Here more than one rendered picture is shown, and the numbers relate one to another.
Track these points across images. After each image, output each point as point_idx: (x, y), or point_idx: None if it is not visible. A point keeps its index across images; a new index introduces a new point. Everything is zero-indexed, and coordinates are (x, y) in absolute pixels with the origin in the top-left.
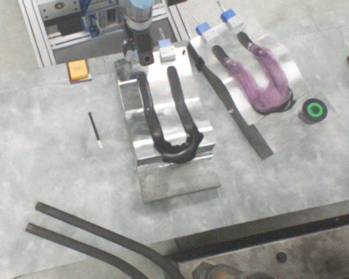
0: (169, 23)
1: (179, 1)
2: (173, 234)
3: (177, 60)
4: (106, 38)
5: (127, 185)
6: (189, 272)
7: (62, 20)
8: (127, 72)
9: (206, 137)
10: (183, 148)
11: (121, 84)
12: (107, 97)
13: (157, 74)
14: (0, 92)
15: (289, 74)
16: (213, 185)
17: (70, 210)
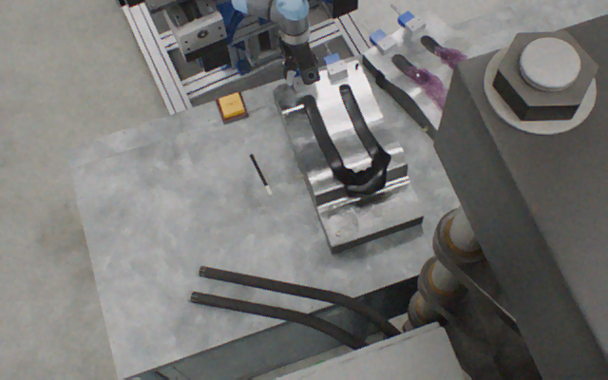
0: (345, 43)
1: (347, 11)
2: (372, 285)
3: (351, 76)
4: (261, 73)
5: (308, 234)
6: (399, 329)
7: (206, 52)
8: (291, 99)
9: (395, 158)
10: (371, 178)
11: (285, 113)
12: (271, 134)
13: (329, 96)
14: (140, 145)
15: None
16: (413, 218)
17: (241, 273)
